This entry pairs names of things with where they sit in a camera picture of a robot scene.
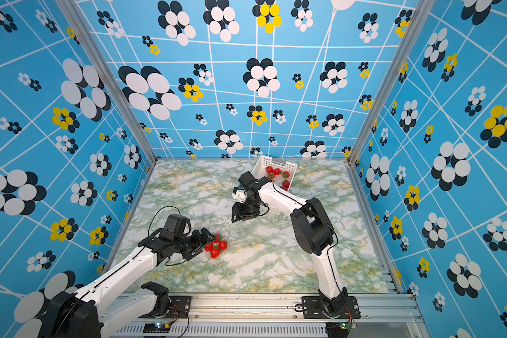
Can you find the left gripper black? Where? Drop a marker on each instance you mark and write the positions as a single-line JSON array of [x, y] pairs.
[[201, 242]]

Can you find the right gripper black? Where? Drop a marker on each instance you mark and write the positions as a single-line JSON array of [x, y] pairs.
[[239, 213]]

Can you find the white perforated plastic basket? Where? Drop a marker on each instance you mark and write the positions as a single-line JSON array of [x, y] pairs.
[[279, 166]]

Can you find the clear plastic clamshell container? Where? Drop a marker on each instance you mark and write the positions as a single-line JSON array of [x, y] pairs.
[[195, 253]]

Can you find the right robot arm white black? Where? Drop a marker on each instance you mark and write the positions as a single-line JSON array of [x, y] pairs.
[[313, 231]]

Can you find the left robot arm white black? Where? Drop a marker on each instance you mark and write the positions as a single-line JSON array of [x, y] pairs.
[[94, 311]]

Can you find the green circuit board left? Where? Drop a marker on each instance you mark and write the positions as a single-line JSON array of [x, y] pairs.
[[156, 328]]

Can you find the green circuit board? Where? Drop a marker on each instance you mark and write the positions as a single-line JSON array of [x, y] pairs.
[[156, 328], [340, 330]]

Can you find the green circuit board right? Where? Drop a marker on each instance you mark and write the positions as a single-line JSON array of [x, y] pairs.
[[340, 330]]

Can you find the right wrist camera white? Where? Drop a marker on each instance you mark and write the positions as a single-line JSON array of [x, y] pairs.
[[239, 195]]

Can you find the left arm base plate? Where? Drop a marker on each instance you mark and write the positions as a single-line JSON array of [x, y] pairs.
[[174, 307]]

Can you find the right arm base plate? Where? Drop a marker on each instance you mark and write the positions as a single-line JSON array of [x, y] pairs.
[[317, 307]]

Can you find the aluminium front rail frame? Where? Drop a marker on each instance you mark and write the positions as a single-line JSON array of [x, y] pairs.
[[275, 315]]

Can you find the left aluminium corner post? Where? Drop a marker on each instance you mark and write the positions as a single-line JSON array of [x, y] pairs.
[[73, 15]]

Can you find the aluminium corner post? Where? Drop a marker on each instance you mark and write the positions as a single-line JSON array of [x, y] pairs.
[[420, 15], [73, 15]]

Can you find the right aluminium corner post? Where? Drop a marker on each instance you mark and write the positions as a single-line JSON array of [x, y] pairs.
[[420, 15]]

